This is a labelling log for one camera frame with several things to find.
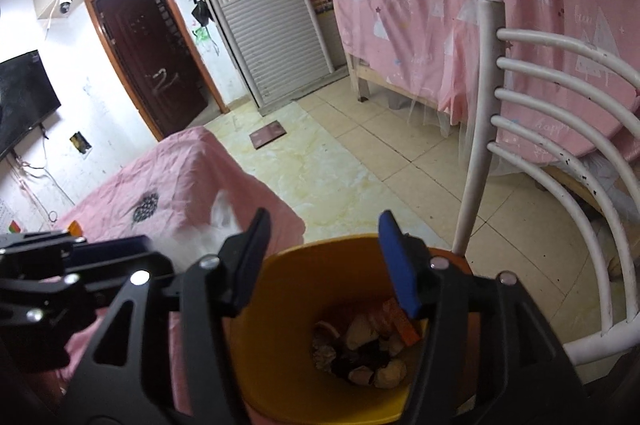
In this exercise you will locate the black hanging bag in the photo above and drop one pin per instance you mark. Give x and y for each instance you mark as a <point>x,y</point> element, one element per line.
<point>201,12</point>

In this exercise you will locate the maroon floor scale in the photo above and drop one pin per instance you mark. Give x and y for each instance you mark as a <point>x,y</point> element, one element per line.
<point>267,135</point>

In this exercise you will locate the pink tablecloth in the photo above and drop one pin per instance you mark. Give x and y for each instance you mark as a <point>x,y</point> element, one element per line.
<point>175,175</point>

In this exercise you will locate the dark brown door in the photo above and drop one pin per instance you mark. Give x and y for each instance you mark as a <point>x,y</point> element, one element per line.
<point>150,55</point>

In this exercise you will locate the brown wooden door frame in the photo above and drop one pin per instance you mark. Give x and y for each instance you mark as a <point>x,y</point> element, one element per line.
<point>212,85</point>

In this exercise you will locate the orange cardboard box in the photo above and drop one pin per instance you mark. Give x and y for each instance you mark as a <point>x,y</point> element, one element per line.
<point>400,320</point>

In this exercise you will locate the pile of wrappers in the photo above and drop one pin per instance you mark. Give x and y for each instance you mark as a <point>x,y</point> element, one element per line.
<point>360,355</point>

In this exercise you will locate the white mosquito net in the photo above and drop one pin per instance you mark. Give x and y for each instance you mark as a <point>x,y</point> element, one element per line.
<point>425,115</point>

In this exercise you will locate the pink printed bed curtain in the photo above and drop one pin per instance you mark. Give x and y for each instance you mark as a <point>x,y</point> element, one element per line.
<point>450,5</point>

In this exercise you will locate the wooden bed frame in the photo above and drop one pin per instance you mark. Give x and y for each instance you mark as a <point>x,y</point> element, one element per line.
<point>370,77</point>

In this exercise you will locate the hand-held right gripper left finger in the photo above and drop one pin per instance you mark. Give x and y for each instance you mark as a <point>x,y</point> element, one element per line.
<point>255,250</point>

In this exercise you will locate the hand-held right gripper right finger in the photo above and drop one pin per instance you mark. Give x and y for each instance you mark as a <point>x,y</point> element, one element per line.
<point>400,265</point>

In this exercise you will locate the yellow plastic bin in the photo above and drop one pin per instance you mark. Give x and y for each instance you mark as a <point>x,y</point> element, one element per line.
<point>290,295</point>

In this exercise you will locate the black wall television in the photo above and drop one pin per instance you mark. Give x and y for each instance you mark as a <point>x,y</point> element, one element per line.
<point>25,105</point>

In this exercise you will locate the white tissue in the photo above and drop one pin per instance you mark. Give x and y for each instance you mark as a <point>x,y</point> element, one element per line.
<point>220,220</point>

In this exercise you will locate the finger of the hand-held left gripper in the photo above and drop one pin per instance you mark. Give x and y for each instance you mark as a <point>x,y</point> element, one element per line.
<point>115,246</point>
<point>125,280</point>

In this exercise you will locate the white metal chair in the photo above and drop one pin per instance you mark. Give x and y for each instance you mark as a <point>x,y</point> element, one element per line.
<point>487,105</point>

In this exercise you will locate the white shutter wardrobe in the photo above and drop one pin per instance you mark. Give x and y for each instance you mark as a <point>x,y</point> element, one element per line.
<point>270,20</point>

